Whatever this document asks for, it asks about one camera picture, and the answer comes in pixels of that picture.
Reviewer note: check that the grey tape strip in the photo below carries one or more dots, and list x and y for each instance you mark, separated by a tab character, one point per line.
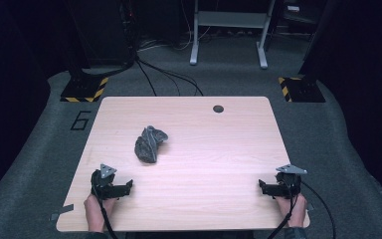
62	210

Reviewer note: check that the dark computer cabinet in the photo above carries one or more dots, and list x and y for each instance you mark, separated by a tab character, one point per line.
106	30

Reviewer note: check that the white metal desk frame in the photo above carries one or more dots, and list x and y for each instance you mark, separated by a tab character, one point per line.
229	19

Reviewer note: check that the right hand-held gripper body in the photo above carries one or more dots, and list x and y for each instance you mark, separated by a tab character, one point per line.
290	186

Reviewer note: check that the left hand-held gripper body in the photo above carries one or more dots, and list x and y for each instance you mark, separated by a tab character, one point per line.
102	184

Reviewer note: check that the grey terry cloth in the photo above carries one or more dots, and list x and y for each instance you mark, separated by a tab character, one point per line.
146	149

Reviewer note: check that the person's right hand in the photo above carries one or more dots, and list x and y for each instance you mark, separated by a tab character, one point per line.
296	212

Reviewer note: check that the black stand base hazard stripes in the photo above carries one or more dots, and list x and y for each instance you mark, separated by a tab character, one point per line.
83	89
303	89

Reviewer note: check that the person's left hand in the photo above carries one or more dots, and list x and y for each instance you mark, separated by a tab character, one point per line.
94	212

